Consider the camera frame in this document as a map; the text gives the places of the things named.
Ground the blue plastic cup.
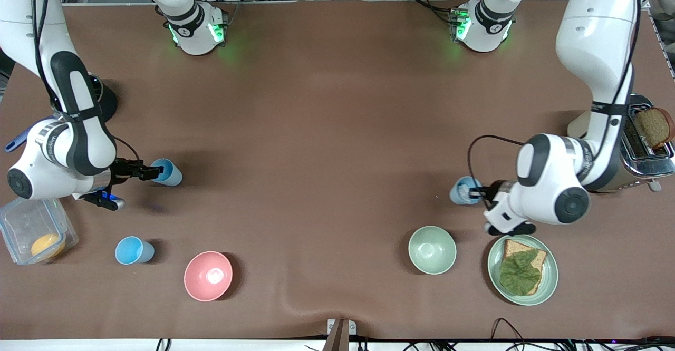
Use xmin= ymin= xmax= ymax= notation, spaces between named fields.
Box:
xmin=150 ymin=158 xmax=183 ymax=187
xmin=115 ymin=236 xmax=155 ymax=265

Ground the blue cup with white wad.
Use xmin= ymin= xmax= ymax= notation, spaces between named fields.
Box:
xmin=449 ymin=176 xmax=483 ymax=206

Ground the brown bread slice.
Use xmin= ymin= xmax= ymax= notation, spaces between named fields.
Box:
xmin=501 ymin=239 xmax=548 ymax=296

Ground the green lettuce leaf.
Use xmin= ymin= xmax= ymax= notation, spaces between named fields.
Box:
xmin=499 ymin=250 xmax=542 ymax=296

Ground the pale green bowl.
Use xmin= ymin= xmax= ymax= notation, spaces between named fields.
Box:
xmin=408 ymin=226 xmax=457 ymax=276

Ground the pale green plate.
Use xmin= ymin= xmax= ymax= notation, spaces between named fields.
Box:
xmin=487 ymin=233 xmax=559 ymax=306

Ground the orange fruit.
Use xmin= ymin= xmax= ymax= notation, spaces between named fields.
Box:
xmin=31 ymin=233 xmax=66 ymax=259

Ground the pink bowl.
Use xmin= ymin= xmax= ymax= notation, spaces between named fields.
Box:
xmin=184 ymin=251 xmax=234 ymax=303

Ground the clear plastic food container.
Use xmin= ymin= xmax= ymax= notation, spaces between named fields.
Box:
xmin=0 ymin=197 xmax=80 ymax=266

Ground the silver toaster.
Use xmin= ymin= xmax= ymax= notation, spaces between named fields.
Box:
xmin=567 ymin=94 xmax=675 ymax=193

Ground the dark toast slice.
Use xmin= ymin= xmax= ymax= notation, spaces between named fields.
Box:
xmin=633 ymin=107 xmax=675 ymax=150

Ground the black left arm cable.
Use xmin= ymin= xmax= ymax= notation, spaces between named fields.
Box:
xmin=467 ymin=0 xmax=644 ymax=196

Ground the black pot with blue handle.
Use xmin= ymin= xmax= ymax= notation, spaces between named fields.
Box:
xmin=5 ymin=74 xmax=119 ymax=153

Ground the black looped floor cable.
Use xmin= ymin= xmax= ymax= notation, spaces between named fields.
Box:
xmin=490 ymin=318 xmax=528 ymax=351

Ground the metal table clamp bracket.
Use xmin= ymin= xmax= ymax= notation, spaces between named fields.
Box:
xmin=323 ymin=318 xmax=357 ymax=351

